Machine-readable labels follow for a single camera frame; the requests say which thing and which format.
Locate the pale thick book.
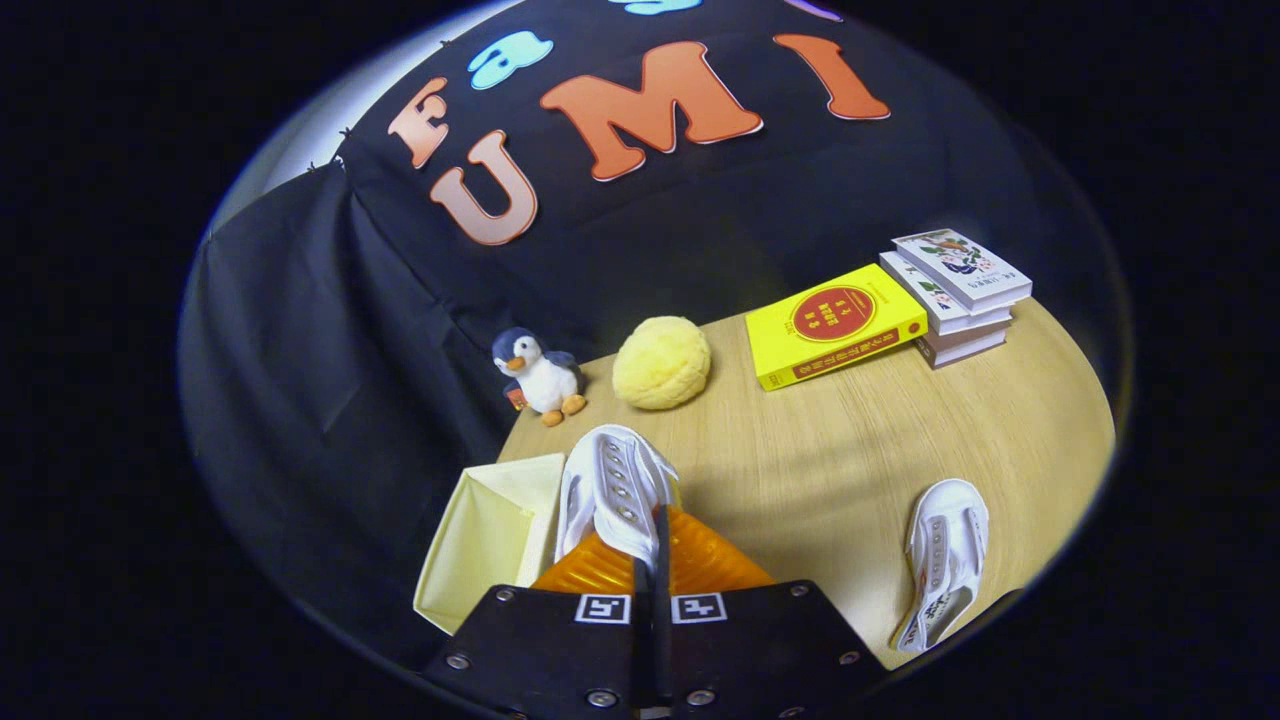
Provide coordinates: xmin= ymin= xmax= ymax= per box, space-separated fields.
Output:
xmin=912 ymin=322 xmax=1009 ymax=370

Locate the black backdrop cloth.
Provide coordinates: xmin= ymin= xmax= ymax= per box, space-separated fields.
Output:
xmin=178 ymin=0 xmax=1131 ymax=666

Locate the cream fabric storage box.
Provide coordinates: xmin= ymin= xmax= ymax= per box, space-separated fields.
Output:
xmin=413 ymin=452 xmax=567 ymax=636

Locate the white book with plant print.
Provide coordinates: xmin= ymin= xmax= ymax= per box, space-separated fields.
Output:
xmin=878 ymin=251 xmax=1016 ymax=337

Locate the yellow book with red circle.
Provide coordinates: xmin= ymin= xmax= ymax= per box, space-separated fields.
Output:
xmin=744 ymin=263 xmax=929 ymax=392

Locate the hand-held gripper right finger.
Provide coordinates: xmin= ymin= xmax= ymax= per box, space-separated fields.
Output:
xmin=653 ymin=504 xmax=889 ymax=719

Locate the yellow round plush cushion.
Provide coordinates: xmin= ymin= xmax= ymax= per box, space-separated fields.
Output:
xmin=612 ymin=316 xmax=713 ymax=412

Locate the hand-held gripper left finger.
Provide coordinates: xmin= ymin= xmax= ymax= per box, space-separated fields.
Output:
xmin=420 ymin=530 xmax=651 ymax=719

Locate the penguin plush toy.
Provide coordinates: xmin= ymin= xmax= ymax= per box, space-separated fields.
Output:
xmin=490 ymin=327 xmax=589 ymax=428

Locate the white canvas shoe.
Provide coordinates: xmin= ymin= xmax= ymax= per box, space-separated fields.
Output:
xmin=555 ymin=424 xmax=683 ymax=576
xmin=892 ymin=478 xmax=991 ymax=655

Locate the white book with bird print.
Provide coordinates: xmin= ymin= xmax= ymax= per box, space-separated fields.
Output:
xmin=891 ymin=229 xmax=1033 ymax=313

